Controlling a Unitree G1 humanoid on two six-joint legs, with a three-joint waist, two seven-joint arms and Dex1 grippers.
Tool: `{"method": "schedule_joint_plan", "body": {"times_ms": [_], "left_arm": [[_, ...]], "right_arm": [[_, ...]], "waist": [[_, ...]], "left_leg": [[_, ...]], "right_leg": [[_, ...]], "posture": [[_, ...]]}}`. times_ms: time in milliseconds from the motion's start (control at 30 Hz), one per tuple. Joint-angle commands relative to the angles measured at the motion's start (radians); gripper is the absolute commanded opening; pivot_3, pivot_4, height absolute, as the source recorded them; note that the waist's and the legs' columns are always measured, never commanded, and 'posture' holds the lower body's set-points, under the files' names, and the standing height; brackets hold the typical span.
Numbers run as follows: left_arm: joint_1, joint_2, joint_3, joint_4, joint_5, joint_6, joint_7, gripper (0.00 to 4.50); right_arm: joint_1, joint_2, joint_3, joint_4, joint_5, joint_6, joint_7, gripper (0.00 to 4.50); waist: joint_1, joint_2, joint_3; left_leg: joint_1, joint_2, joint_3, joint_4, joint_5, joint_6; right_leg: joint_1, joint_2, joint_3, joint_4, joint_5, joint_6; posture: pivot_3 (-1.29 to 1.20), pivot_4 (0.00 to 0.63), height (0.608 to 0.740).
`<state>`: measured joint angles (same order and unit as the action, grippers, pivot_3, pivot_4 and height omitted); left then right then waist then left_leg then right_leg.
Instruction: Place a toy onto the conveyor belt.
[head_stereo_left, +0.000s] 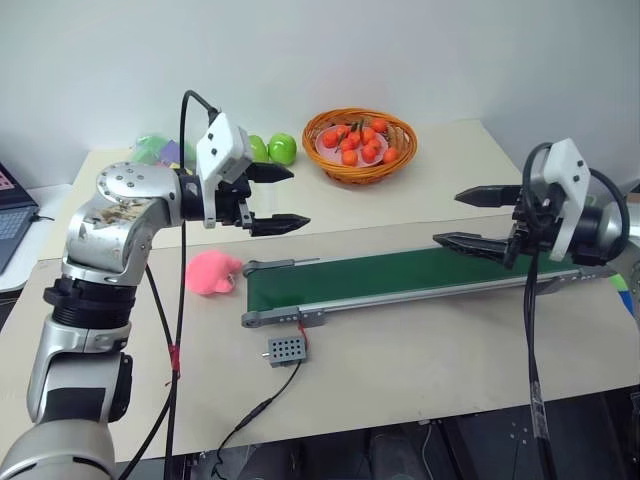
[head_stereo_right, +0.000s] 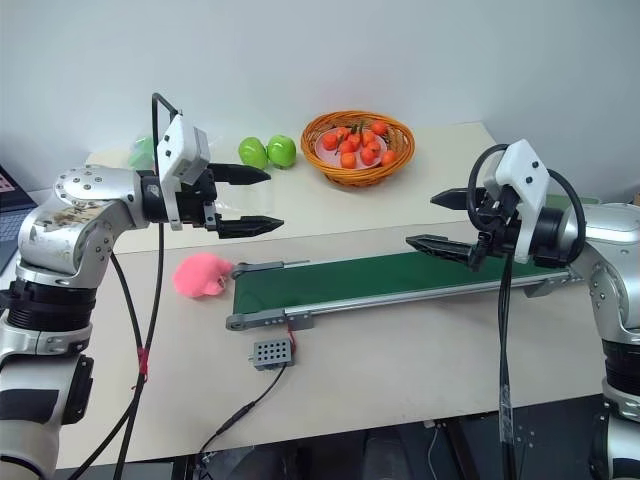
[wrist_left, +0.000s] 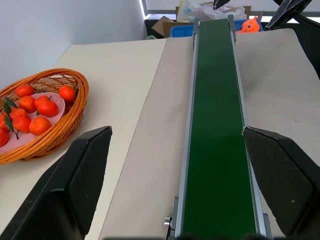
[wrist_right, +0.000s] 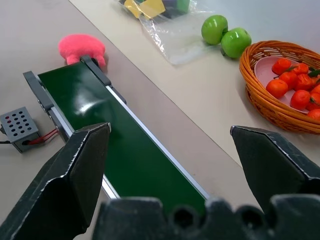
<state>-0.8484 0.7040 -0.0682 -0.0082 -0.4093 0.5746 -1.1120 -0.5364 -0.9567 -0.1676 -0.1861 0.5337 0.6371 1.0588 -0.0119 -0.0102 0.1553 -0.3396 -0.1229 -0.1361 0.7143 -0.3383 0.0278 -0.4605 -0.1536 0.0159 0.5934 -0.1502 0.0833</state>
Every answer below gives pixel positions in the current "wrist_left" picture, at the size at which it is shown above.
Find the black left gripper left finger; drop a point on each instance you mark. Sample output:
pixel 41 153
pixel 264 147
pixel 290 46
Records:
pixel 62 190

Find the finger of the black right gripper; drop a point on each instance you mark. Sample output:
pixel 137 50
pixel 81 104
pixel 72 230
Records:
pixel 285 13
pixel 219 3

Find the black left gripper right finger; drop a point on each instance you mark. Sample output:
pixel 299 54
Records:
pixel 287 175

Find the clear plastic bag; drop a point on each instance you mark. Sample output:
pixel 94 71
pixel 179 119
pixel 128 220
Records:
pixel 215 11

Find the brown cardboard box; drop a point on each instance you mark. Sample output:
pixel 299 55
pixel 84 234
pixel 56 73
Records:
pixel 247 11
pixel 165 26

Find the orange plush toy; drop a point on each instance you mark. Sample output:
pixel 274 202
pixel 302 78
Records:
pixel 248 26

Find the blue plastic bin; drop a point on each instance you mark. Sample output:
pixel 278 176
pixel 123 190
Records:
pixel 181 31

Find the orange tangerine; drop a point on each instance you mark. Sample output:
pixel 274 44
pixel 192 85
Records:
pixel 40 126
pixel 3 138
pixel 27 104
pixel 24 90
pixel 48 109
pixel 22 124
pixel 41 99
pixel 67 93
pixel 3 123
pixel 17 113

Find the woven orange wicker basket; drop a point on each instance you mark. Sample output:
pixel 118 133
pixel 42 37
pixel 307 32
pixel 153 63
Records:
pixel 72 117

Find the pink plate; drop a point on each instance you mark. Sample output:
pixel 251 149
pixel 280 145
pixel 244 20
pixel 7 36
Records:
pixel 58 111

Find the green conveyor belt with silver frame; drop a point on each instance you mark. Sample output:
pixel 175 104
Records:
pixel 216 125

